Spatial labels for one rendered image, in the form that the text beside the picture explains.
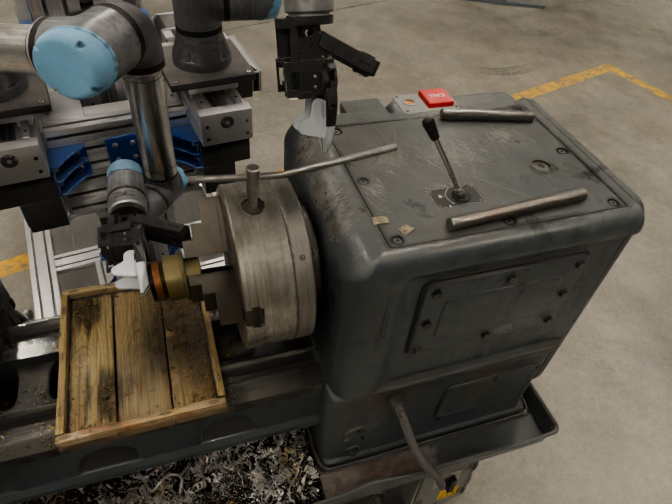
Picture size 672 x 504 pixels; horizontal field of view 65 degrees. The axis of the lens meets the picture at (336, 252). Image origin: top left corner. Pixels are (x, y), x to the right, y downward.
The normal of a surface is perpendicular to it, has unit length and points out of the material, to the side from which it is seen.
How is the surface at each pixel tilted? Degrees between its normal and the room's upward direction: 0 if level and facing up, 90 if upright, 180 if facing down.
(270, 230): 26
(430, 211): 0
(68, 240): 0
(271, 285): 58
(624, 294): 0
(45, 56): 89
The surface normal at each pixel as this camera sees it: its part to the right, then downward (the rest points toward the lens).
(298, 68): 0.31, 0.41
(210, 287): 0.02, -0.81
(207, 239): 0.29, 0.08
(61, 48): -0.17, 0.67
